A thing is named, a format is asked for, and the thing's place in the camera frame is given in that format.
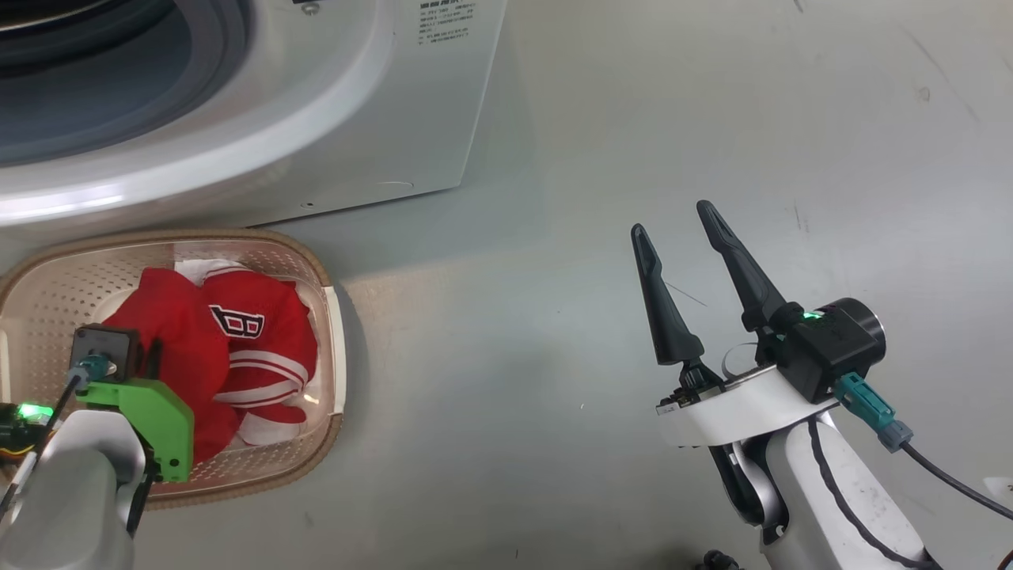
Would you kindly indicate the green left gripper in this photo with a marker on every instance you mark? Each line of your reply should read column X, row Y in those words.
column 162, row 427

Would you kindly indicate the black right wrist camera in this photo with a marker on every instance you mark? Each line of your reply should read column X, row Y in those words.
column 835, row 348

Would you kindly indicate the cream perforated laundry basket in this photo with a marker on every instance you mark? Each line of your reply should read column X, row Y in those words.
column 55, row 293

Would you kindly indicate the red white striped garment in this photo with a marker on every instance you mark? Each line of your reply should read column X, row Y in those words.
column 182, row 340

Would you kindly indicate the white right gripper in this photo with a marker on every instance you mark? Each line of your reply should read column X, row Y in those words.
column 736, row 412

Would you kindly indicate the white washing machine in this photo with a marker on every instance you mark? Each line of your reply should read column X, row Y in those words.
column 316, row 119

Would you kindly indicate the small printed text sticker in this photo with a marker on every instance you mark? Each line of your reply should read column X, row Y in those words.
column 447, row 22

